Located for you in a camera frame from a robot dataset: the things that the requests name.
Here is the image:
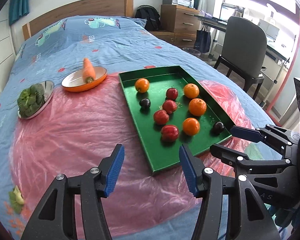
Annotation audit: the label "dark plum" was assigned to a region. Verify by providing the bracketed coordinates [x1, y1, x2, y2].
[212, 121, 224, 134]
[139, 98, 151, 109]

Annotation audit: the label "orange mandarin back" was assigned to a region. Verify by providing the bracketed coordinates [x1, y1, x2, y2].
[183, 118, 200, 136]

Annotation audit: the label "large orange mandarin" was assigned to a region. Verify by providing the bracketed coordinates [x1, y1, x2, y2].
[189, 98, 207, 116]

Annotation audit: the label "small orange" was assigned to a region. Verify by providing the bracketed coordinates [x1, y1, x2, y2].
[183, 83, 199, 99]

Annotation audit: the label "orange mandarin front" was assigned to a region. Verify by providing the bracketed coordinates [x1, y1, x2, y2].
[135, 78, 150, 94]

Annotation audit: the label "blue gloved right hand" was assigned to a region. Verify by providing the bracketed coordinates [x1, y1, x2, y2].
[268, 202, 300, 232]

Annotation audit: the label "small green vegetable piece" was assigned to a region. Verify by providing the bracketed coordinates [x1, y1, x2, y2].
[8, 185, 25, 214]

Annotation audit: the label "desk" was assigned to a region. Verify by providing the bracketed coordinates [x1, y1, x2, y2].
[194, 13, 291, 108]

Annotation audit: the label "green metal tray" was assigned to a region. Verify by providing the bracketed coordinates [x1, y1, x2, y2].
[119, 66, 234, 174]

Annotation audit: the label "pink plastic sheet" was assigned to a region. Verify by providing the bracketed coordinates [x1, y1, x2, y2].
[8, 73, 278, 230]

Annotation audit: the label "grey chair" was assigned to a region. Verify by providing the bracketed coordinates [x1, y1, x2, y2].
[213, 15, 268, 100]

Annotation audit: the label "mesh waste bin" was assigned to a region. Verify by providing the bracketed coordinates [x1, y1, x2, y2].
[182, 47, 201, 57]

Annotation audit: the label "green bok choy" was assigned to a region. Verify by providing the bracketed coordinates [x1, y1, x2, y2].
[17, 83, 45, 118]

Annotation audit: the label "dark blue bag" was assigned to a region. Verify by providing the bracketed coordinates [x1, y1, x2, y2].
[193, 25, 211, 53]

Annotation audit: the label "orange oval dish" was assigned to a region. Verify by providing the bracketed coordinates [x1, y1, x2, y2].
[61, 67, 107, 93]

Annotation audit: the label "orange carrot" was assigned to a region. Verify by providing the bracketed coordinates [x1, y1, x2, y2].
[82, 58, 96, 83]

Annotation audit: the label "wooden nightstand drawers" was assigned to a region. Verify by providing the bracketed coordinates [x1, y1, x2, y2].
[151, 4, 200, 48]

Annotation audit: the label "blue patterned bedsheet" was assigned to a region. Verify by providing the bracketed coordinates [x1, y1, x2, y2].
[0, 16, 271, 239]

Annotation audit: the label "white wardrobe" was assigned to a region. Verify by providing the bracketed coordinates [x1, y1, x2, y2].
[0, 2, 15, 94]

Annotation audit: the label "black backpack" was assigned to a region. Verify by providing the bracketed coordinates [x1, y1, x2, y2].
[135, 5, 161, 31]

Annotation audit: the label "wooden headboard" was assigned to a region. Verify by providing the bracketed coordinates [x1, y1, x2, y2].
[22, 0, 134, 40]

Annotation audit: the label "teal curtain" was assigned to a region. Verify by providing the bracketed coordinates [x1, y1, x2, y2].
[8, 0, 30, 26]

